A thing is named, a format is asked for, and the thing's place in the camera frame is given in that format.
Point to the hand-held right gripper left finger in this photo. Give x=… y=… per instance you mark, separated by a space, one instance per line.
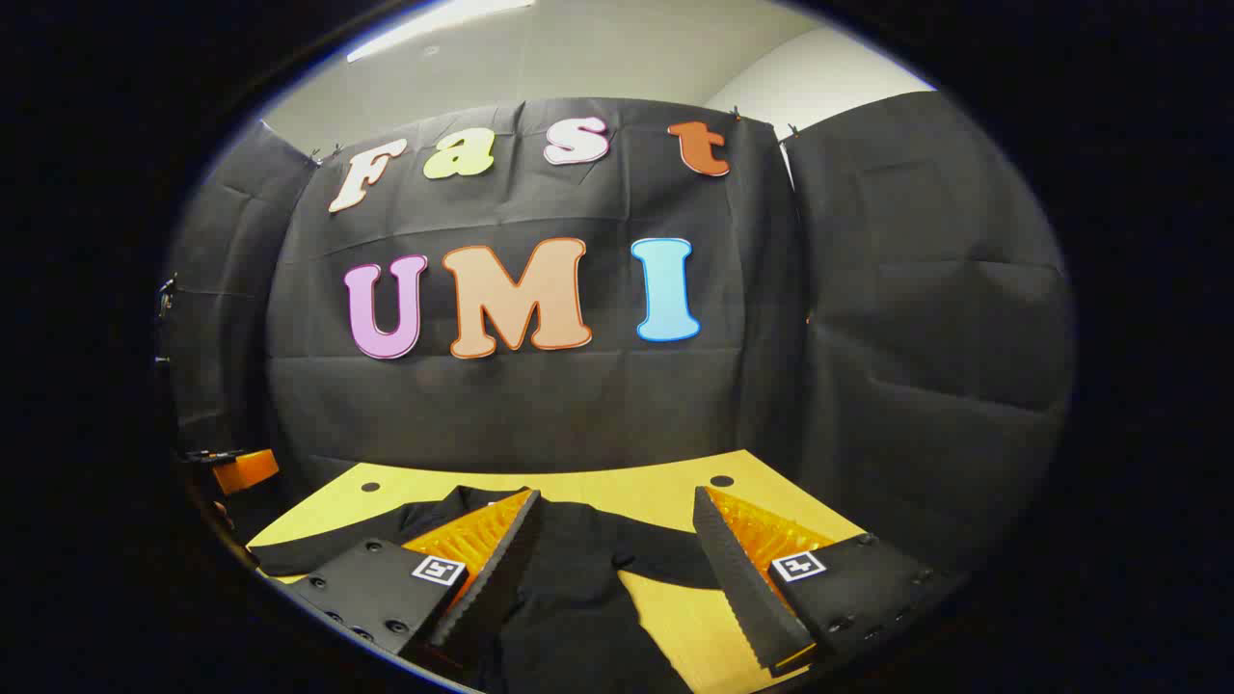
x=492 y=588

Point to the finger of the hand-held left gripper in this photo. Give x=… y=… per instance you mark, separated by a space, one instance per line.
x=247 y=471

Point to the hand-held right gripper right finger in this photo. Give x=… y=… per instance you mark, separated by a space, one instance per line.
x=742 y=588

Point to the black knit cardigan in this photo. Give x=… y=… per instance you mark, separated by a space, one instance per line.
x=578 y=588

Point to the black backdrop cloth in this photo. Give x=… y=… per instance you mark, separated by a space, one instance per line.
x=578 y=405

